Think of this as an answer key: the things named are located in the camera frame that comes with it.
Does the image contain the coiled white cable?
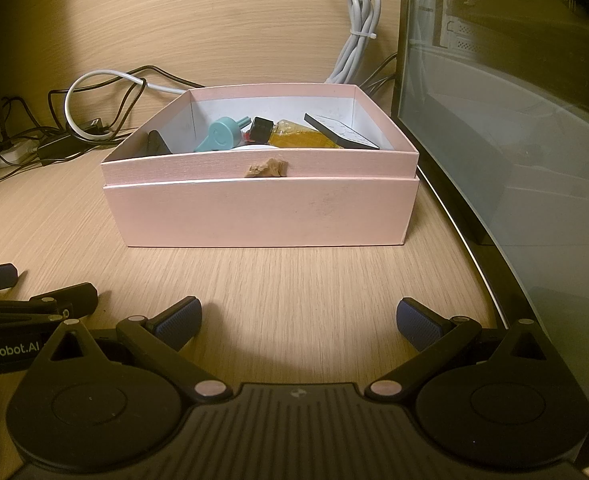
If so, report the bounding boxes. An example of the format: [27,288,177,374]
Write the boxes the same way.
[324,0,381,85]

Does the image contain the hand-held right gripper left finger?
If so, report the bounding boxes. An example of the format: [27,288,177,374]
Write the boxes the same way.
[43,296,228,403]

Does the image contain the glass computer case panel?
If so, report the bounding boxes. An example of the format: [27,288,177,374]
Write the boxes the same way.
[397,0,589,461]

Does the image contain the black cable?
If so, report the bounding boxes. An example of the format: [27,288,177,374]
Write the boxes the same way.
[48,65,205,133]

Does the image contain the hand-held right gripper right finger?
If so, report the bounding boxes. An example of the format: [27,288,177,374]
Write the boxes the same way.
[367,297,547,401]

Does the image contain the black power adapter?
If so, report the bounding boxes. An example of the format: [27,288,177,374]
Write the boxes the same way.
[37,132,105,161]

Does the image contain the teal plastic whistle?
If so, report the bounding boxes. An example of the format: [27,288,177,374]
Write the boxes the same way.
[194,115,252,153]

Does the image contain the black square plate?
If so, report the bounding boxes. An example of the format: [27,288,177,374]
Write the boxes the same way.
[303,112,381,151]

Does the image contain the pink cardboard box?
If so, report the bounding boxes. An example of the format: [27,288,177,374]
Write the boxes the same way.
[99,84,420,248]

